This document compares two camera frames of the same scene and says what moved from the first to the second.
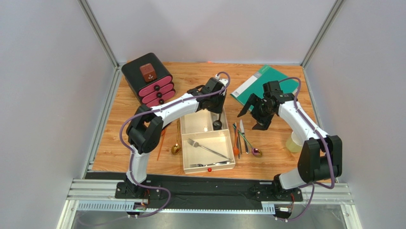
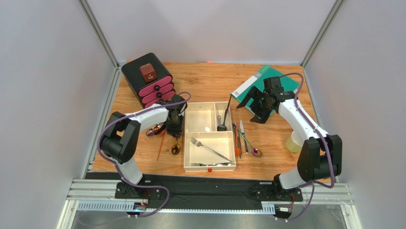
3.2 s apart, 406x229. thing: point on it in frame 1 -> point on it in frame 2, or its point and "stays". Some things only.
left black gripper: x=222 y=95 -> x=178 y=130
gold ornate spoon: x=176 y=149 stays
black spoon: x=217 y=125 -> x=223 y=127
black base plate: x=211 y=191 stays
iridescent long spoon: x=255 y=151 stays
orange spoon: x=236 y=150 stays
